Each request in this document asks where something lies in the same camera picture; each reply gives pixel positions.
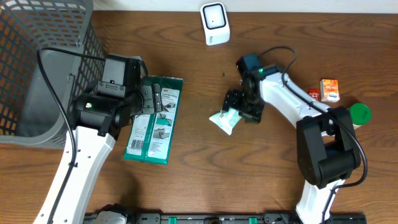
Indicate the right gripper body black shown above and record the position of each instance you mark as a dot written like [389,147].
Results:
[250,109]

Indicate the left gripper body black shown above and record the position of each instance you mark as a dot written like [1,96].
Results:
[148,99]

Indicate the teal white snack pouch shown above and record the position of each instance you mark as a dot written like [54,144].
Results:
[226,120]

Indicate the green sponge pack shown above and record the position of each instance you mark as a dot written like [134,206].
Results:
[151,134]

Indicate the red white packet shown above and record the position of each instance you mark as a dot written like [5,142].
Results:
[314,93]

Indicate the orange juice carton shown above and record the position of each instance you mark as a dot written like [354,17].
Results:
[329,90]

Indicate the green lid jar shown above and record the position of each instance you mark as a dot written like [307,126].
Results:
[361,114]

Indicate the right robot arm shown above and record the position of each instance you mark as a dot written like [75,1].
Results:
[327,148]

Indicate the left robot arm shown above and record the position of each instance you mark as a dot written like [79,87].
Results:
[97,117]

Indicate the white barcode scanner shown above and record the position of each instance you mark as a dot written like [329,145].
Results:
[215,23]

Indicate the grey plastic mesh basket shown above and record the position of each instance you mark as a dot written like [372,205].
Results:
[49,53]

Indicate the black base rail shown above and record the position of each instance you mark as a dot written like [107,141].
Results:
[270,218]

